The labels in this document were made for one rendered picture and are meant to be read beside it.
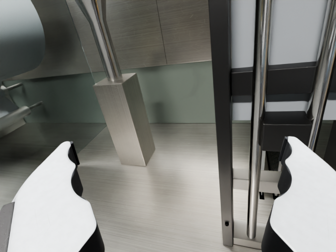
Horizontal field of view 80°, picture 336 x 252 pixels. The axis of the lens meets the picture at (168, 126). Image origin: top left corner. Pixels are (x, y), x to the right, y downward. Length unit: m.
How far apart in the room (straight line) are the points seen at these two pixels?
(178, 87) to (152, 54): 0.15
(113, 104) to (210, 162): 0.32
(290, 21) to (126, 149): 0.51
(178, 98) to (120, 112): 0.29
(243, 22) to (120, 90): 0.35
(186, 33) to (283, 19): 0.48
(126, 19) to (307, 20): 0.60
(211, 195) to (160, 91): 0.44
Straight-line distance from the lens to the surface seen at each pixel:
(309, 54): 0.28
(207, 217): 0.50
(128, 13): 0.77
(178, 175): 0.59
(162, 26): 0.73
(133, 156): 0.64
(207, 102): 0.76
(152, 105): 0.83
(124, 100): 0.54
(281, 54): 0.27
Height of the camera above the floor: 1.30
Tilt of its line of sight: 29 degrees down
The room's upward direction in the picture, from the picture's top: 11 degrees counter-clockwise
